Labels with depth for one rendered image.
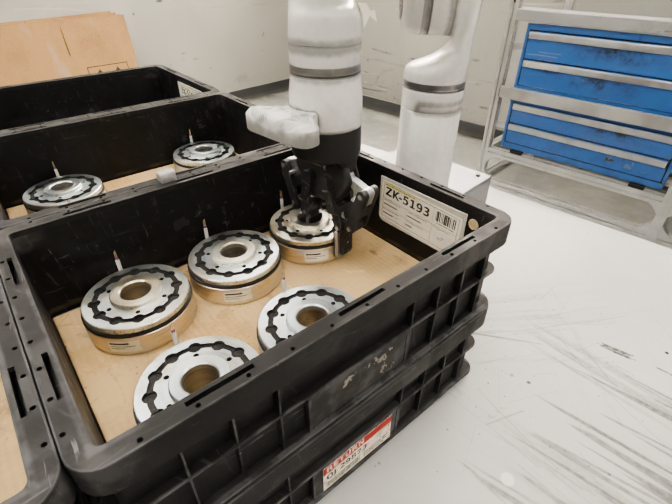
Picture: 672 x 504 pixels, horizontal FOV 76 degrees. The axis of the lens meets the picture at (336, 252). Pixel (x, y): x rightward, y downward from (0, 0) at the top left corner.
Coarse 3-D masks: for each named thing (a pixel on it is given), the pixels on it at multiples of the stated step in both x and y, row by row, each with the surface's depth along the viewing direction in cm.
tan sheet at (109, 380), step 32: (352, 256) 54; (384, 256) 54; (192, 288) 49; (288, 288) 49; (352, 288) 49; (64, 320) 44; (224, 320) 44; (256, 320) 44; (96, 352) 41; (160, 352) 41; (96, 384) 38; (128, 384) 38; (96, 416) 35; (128, 416) 35
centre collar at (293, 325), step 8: (296, 304) 41; (304, 304) 41; (312, 304) 41; (320, 304) 41; (328, 304) 41; (288, 312) 40; (296, 312) 40; (328, 312) 40; (288, 320) 39; (296, 320) 39; (288, 328) 39; (296, 328) 38; (304, 328) 38
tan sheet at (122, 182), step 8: (160, 168) 75; (128, 176) 73; (136, 176) 73; (144, 176) 73; (152, 176) 73; (104, 184) 70; (112, 184) 70; (120, 184) 70; (128, 184) 70; (8, 208) 64; (16, 208) 64; (24, 208) 64; (16, 216) 62
